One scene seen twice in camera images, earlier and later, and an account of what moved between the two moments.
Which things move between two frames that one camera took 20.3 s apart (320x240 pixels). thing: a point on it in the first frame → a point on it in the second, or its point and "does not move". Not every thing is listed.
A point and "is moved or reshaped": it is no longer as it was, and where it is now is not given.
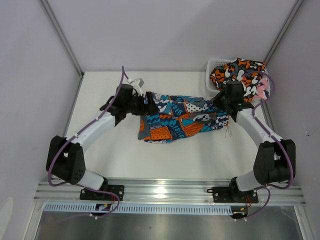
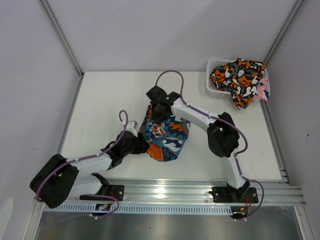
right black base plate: x=233 y=195 does not move
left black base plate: x=86 y=194 does not move
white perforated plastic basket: x=212 y=63 does not move
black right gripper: x=215 y=100 → x=156 y=119
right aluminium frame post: x=297 y=5 does not move
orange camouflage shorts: x=245 y=71 does not move
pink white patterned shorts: x=263 y=89 does not move
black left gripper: x=146 y=109 → x=142 y=145
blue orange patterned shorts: x=180 y=116 is moved or reshaped
